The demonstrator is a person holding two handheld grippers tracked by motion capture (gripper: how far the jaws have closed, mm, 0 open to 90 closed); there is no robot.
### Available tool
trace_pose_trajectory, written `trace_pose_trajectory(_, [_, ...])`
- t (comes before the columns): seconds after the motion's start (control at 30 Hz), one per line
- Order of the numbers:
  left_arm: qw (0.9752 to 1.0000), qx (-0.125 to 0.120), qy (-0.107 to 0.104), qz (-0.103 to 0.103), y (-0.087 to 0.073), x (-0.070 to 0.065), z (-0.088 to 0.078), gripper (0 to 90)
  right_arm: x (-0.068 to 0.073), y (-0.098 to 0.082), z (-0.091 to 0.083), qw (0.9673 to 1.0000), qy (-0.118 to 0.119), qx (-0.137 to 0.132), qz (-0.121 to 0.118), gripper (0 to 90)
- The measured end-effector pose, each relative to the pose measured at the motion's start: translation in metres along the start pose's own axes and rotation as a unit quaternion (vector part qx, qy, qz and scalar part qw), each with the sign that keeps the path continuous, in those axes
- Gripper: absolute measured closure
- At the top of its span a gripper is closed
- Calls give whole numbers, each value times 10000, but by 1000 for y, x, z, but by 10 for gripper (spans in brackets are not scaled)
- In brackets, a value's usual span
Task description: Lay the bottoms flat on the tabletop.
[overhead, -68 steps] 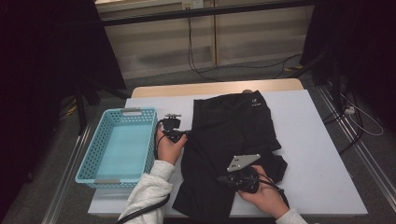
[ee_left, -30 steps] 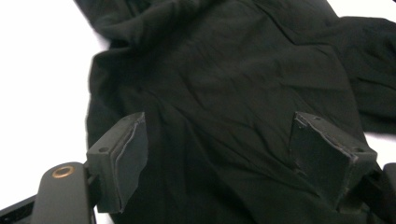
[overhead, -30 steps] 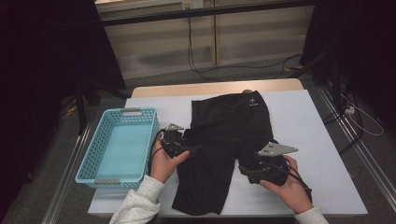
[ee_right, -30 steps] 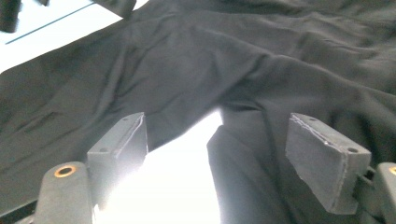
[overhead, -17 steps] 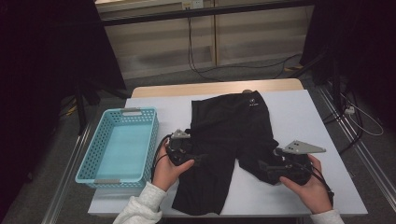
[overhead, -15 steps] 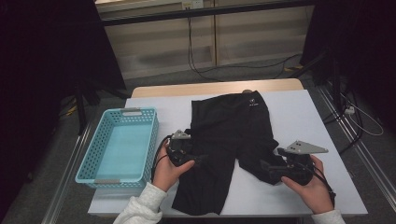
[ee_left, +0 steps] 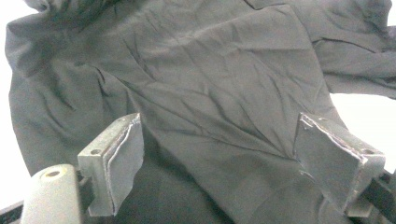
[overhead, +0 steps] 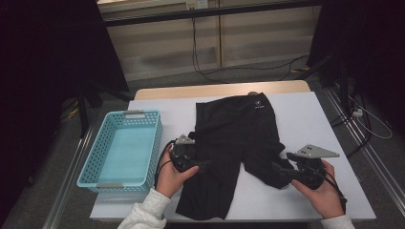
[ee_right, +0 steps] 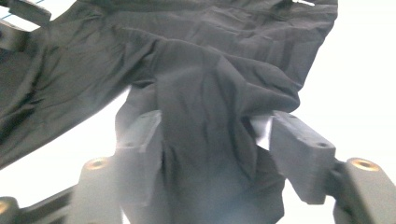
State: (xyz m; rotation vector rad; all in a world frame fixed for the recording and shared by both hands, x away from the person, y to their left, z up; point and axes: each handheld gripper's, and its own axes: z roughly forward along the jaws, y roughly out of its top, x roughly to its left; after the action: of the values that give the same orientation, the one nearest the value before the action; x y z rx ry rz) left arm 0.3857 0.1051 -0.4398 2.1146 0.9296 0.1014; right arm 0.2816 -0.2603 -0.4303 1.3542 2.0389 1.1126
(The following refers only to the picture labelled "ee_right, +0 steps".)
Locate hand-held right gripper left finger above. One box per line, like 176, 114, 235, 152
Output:
69, 110, 163, 224

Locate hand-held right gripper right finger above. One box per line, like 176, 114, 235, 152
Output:
270, 111, 396, 224

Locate black shorts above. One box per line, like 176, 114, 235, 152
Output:
0, 0, 339, 224

